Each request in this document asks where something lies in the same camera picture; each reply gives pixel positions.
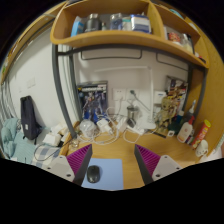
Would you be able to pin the black computer mouse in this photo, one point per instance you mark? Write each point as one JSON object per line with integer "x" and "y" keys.
{"x": 93, "y": 174}

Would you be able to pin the white wall socket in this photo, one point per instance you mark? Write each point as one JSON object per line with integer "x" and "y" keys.
{"x": 135, "y": 96}
{"x": 119, "y": 94}

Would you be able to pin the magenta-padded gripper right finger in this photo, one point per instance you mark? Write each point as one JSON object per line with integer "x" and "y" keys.
{"x": 165, "y": 165}

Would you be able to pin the clear dome container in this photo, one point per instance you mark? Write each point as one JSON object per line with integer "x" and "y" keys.
{"x": 87, "y": 128}

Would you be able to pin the white red-pump lotion bottle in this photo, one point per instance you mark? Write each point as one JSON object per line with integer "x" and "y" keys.
{"x": 185, "y": 131}

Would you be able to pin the black hanging bag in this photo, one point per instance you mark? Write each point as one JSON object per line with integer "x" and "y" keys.
{"x": 29, "y": 116}

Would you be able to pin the brown tree figure toy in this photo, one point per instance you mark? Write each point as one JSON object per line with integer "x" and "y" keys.
{"x": 165, "y": 111}

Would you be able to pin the white mug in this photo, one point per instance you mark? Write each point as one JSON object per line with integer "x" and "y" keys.
{"x": 202, "y": 148}

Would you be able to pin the white cardboard box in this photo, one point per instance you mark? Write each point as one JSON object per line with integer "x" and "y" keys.
{"x": 51, "y": 139}

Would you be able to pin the teal and checked bedding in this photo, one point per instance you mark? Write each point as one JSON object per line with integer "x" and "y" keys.
{"x": 16, "y": 143}

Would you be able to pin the colourful figure box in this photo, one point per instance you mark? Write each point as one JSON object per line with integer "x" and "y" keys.
{"x": 180, "y": 88}

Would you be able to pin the robot model kit box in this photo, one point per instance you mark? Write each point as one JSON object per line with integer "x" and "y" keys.
{"x": 93, "y": 100}

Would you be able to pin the white power adapter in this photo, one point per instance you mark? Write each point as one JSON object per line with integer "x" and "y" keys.
{"x": 102, "y": 125}

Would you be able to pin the white spray bottle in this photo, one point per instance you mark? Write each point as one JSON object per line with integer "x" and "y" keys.
{"x": 192, "y": 108}

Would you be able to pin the wooden shelf unit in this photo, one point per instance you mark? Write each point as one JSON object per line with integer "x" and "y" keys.
{"x": 110, "y": 36}

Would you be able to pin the white power strip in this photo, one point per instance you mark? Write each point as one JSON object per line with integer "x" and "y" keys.
{"x": 135, "y": 129}

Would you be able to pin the small clear jar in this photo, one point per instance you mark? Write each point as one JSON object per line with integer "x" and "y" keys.
{"x": 74, "y": 143}

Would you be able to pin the light blue mouse pad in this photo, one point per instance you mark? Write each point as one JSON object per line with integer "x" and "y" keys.
{"x": 111, "y": 173}

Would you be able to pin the metal cup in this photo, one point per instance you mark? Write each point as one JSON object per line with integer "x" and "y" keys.
{"x": 132, "y": 113}

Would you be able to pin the dark green round case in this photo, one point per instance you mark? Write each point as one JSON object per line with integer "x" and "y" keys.
{"x": 175, "y": 127}

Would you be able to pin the white wall-mounted box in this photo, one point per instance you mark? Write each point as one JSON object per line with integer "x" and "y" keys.
{"x": 159, "y": 97}

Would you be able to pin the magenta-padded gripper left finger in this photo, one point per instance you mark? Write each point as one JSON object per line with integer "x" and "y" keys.
{"x": 63, "y": 166}

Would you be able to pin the grey metal frame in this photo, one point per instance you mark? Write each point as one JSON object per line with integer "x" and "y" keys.
{"x": 58, "y": 93}

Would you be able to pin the small white square clock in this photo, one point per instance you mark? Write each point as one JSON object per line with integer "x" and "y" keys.
{"x": 170, "y": 134}

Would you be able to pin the red snack can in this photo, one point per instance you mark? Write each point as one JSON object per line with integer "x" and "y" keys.
{"x": 201, "y": 133}

